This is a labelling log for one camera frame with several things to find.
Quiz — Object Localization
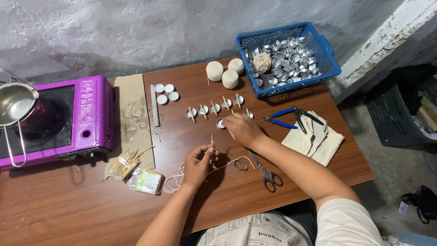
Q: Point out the person's right hand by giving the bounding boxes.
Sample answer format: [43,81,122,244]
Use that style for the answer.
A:
[222,113,268,148]

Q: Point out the person's left hand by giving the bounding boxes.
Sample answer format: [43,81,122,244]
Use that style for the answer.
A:
[183,144,221,187]

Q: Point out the row of cups with sticks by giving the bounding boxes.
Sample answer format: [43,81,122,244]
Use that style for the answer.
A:
[185,93,255,123]

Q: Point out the long white wax stick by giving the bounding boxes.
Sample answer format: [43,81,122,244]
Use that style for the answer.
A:
[150,84,160,127]

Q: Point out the heap of empty metal cups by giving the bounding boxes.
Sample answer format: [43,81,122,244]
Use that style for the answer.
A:
[245,36,322,90]

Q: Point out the folded beige cloth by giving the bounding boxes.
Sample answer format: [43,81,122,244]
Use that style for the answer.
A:
[281,110,345,167]

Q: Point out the brown cardboard sheet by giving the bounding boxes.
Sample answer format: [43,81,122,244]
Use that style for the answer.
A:
[104,73,156,180]

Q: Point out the clear plastic packet green label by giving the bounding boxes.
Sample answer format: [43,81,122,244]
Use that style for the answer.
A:
[128,168,165,195]

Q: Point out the bundle of wooden sticks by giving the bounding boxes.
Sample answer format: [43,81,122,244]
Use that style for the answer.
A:
[107,146,156,181]

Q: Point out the blue plastic basket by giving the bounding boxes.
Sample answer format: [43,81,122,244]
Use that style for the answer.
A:
[236,22,342,100]

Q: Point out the purple portable gas stove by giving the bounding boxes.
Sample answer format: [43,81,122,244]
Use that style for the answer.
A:
[0,75,116,171]

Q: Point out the person's white printed shirt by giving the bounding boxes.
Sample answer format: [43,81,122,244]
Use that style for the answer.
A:
[196,198,385,246]

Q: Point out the black plastic crate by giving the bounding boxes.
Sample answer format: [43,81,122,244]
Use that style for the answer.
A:
[365,65,437,149]

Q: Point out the black bag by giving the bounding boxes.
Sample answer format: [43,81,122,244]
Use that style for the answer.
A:
[399,185,437,225]

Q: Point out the steel pouring pot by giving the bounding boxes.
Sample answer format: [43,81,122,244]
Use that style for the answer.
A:
[0,83,40,168]

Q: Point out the cream string ball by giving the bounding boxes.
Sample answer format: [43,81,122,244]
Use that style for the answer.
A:
[228,58,245,75]
[253,53,272,74]
[206,61,224,82]
[222,70,239,90]

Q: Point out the blue-handled pliers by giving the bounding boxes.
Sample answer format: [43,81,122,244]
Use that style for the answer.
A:
[263,108,298,130]

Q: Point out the black-handled scissors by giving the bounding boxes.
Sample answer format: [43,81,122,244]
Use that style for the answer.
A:
[247,150,284,193]

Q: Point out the black-handled cutters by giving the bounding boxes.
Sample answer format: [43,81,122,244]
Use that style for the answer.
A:
[292,106,325,135]

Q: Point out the loose white wick string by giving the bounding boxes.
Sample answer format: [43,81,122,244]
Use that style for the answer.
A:
[163,156,255,194]

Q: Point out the thin green wire coil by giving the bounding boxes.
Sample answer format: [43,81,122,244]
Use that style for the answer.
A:
[123,100,145,124]

